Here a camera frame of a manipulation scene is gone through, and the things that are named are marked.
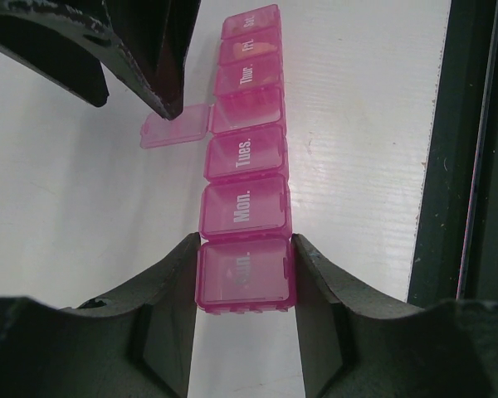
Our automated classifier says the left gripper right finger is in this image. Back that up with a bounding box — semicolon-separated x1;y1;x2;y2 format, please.
292;234;498;397

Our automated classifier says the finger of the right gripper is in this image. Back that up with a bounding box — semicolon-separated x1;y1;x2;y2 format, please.
0;0;200;120

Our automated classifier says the pink weekly pill organizer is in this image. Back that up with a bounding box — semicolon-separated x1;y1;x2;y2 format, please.
140;4;295;314

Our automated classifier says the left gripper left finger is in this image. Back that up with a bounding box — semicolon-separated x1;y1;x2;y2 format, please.
0;233;200;397

